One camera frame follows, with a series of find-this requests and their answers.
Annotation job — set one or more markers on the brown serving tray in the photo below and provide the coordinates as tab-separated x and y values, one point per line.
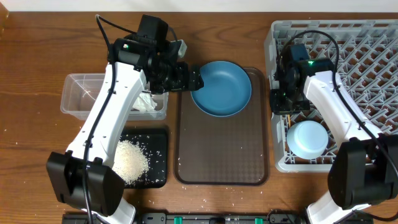
223	150

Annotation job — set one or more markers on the dark blue plate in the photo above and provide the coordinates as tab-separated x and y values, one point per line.
227	89

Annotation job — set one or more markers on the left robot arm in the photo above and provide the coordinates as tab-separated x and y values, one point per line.
83	175

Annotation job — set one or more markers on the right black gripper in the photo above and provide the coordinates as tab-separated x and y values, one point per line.
278	108

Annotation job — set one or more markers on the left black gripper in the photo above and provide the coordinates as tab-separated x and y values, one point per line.
184	81

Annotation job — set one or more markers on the pile of white rice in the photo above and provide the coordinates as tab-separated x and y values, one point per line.
130	163

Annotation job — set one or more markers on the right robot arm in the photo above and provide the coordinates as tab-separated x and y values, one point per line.
364	172

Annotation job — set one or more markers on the large white tissue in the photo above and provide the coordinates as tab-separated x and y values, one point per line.
144	102

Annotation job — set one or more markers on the white bowl blue rim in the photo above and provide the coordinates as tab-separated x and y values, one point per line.
307	139

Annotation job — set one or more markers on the clear plastic bin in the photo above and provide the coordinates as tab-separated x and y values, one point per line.
80	91

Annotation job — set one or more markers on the grey dishwasher rack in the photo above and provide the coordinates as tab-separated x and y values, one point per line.
367	53

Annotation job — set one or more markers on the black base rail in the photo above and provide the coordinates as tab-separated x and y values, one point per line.
272	218

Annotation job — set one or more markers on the black plastic tray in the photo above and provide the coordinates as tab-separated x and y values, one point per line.
154	146

